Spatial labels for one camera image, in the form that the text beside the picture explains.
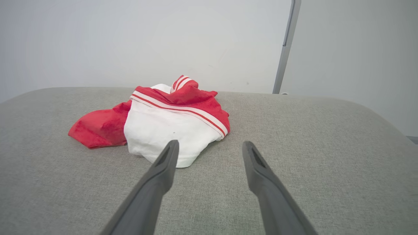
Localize grey fabric sofa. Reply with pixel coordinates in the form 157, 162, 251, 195
0, 86, 418, 235

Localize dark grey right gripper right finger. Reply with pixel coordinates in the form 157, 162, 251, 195
242, 141, 319, 235

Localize red and white t-shirt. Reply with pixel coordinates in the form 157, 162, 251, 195
68, 75, 231, 168

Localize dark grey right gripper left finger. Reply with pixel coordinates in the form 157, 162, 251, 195
100, 140, 180, 235

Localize grey metal pole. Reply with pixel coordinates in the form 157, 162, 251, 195
272, 0, 302, 94

